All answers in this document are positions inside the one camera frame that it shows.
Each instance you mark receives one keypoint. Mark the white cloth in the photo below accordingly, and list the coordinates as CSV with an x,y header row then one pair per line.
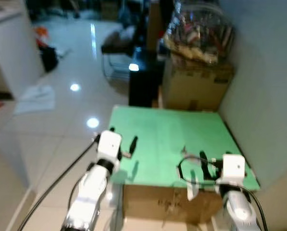
x,y
35,100

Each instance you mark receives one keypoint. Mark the brown cardboard box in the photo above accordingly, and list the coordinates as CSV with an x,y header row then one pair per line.
x,y
196,86

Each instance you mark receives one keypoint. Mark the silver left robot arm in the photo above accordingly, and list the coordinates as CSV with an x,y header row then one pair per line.
x,y
88,192

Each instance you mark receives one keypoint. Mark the black bag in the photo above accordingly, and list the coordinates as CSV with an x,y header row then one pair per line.
x,y
49,57

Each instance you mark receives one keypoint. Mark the dark metal frame chair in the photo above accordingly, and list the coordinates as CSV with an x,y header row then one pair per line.
x,y
115,48

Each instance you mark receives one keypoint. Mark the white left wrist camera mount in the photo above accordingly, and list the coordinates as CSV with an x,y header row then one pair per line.
x,y
108,144

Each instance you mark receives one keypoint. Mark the green board on box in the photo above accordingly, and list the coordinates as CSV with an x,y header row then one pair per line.
x,y
162,130

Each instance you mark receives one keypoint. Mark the white cabinet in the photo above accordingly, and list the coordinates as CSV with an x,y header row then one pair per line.
x,y
13,48

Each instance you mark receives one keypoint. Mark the cardboard box under green board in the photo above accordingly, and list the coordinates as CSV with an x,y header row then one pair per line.
x,y
157,204

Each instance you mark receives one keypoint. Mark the clear plastic bag of goods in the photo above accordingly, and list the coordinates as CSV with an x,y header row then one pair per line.
x,y
196,33

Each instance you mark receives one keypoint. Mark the black box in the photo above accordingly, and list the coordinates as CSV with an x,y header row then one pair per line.
x,y
145,84

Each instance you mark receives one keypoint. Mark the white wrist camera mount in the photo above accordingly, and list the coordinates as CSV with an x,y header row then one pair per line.
x,y
231,168
108,144

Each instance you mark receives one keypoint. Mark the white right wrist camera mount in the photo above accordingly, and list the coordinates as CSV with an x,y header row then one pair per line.
x,y
231,168

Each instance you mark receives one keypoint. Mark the keys with pale tag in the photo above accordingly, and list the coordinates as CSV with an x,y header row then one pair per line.
x,y
185,150

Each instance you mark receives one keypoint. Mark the orange item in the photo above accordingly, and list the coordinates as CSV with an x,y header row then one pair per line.
x,y
41,32

